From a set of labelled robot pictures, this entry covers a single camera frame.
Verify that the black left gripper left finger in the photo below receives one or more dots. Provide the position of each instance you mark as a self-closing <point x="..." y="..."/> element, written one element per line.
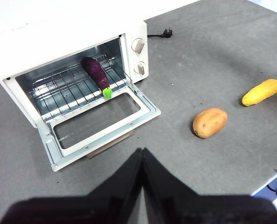
<point x="94" y="210"/>

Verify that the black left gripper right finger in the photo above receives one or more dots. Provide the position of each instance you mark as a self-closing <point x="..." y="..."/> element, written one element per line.
<point x="199" y="210"/>

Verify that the purple eggplant with green stem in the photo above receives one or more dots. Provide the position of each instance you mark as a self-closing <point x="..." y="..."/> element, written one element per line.
<point x="95" y="70"/>

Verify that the white oven knob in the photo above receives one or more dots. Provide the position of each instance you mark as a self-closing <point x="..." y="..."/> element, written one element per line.
<point x="138" y="46"/>
<point x="140" y="68"/>

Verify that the white toaster oven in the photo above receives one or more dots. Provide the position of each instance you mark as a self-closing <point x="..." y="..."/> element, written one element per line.
<point x="58" y="39"/>

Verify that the brown potato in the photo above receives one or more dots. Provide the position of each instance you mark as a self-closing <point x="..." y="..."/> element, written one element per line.
<point x="209" y="123"/>

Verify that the yellow corn cob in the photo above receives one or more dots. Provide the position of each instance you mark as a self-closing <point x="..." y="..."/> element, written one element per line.
<point x="260" y="93"/>

